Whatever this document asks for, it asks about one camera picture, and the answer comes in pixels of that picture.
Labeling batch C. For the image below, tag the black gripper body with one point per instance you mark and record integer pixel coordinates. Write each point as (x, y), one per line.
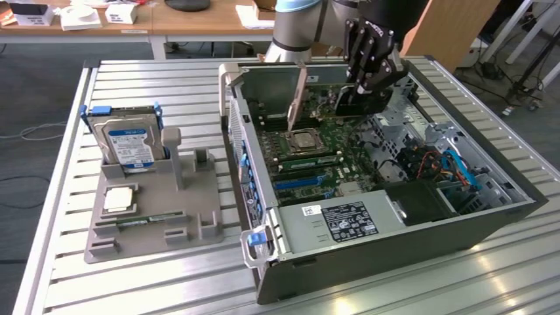
(394, 16)

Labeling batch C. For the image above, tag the graphics card with black fan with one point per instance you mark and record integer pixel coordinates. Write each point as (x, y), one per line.
(350, 105)

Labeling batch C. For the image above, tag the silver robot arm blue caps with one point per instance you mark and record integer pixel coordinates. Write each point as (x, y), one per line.
(294, 33)

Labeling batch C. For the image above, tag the brown wooden panel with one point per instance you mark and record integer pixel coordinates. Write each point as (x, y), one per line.
(451, 33)

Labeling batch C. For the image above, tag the brown cardboard box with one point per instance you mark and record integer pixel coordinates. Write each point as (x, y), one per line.
(266, 4)

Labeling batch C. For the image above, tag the stack of white papers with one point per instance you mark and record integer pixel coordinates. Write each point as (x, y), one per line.
(254, 18)

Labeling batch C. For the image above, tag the green motherboard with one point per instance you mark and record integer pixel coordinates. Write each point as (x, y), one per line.
(350, 154)

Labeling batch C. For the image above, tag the black wheeled stand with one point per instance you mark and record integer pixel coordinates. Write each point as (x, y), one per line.
(521, 88)

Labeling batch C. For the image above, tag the small silver chipset heatsink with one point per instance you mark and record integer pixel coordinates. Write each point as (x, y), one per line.
(353, 188)

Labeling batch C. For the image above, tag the wooden desk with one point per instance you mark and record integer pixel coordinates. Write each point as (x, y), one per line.
(202, 23)
(87, 34)

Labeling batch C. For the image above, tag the blue expansion slot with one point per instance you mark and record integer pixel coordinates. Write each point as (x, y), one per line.
(298, 183)

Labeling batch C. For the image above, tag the dark round object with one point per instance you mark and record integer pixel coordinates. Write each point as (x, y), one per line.
(189, 5)

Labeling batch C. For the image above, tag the silver metal disk bay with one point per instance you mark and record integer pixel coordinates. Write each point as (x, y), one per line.
(494, 193)

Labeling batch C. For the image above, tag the grey power supply with label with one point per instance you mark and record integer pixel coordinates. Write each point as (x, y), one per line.
(302, 226)

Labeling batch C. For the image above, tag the white box with label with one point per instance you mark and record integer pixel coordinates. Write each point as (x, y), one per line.
(122, 14)

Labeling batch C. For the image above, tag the black open PC case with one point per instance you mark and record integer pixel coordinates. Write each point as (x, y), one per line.
(394, 262)

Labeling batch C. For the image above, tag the hard disk in blue caddy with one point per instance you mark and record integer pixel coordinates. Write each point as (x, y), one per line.
(127, 144)

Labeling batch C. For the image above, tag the blue case latch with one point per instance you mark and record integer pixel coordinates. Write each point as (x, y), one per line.
(257, 239)

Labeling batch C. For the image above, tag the white round device on box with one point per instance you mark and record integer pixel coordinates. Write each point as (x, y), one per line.
(81, 18)

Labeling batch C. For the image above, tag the grey plastic parts rack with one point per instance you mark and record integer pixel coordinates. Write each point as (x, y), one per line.
(154, 203)

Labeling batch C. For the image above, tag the silver CPU chip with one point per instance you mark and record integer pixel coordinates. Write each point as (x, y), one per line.
(118, 198)

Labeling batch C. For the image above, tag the white box with black top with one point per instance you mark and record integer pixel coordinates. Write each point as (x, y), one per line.
(33, 16)

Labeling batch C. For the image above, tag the red book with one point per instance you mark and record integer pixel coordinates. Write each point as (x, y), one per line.
(7, 18)

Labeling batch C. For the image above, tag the white metal table frame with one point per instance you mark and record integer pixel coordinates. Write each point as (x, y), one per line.
(491, 47)

